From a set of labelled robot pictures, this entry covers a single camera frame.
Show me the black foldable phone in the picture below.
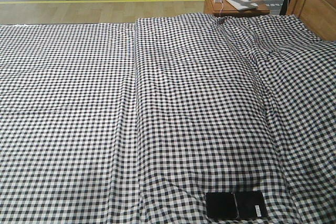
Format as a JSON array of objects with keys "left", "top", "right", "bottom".
[{"left": 206, "top": 191, "right": 268, "bottom": 220}]

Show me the checkered bed sheet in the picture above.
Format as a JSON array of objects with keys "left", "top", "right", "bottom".
[{"left": 1, "top": 23, "right": 144, "bottom": 223}]

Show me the checkered quilt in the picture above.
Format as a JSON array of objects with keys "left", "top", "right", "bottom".
[{"left": 134, "top": 14, "right": 335, "bottom": 223}]

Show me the wooden nightstand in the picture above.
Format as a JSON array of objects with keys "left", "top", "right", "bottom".
[{"left": 204, "top": 0, "right": 271, "bottom": 17}]

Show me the wooden headboard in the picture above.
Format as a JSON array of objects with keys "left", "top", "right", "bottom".
[{"left": 286, "top": 0, "right": 335, "bottom": 40}]

